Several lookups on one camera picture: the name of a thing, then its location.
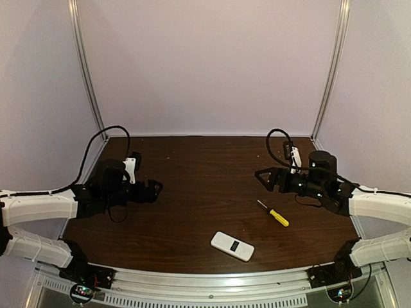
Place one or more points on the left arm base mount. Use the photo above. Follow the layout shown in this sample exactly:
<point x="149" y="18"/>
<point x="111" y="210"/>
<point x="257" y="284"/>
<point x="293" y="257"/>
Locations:
<point x="88" y="280"/>

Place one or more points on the white remote control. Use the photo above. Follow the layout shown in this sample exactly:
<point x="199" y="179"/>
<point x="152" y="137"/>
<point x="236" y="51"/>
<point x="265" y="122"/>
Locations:
<point x="232" y="246"/>

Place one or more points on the right aluminium frame post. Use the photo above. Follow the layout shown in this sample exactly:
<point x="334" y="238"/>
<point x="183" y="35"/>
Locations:
<point x="338" y="48"/>

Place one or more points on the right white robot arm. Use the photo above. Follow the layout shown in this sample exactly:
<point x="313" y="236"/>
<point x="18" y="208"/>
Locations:
<point x="320" y="181"/>

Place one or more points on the front aluminium rail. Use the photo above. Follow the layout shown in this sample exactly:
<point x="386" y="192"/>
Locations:
<point x="285" y="288"/>

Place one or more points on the yellow handled screwdriver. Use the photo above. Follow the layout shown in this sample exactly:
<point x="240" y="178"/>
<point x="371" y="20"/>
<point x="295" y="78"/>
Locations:
<point x="284" y="222"/>

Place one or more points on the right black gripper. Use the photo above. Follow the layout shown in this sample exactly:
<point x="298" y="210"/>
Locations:
<point x="279" y="179"/>

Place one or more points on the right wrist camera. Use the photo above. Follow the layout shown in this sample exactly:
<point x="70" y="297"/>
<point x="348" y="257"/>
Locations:
<point x="291" y="153"/>

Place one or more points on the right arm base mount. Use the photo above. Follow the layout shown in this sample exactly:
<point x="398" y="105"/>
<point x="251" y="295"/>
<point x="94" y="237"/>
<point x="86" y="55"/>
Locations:
<point x="337" y="278"/>

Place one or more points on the aluminium frame post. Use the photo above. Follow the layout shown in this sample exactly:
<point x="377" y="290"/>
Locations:
<point x="74" y="15"/>
<point x="338" y="48"/>

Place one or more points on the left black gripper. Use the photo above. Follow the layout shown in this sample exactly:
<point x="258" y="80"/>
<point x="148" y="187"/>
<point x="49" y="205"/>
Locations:
<point x="141" y="190"/>

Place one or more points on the left aluminium frame post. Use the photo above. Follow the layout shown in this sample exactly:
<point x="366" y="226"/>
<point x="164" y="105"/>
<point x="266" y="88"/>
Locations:
<point x="74" y="15"/>

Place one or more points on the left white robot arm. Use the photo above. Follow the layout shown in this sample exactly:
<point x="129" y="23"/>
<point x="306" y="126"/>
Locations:
<point x="112" y="184"/>

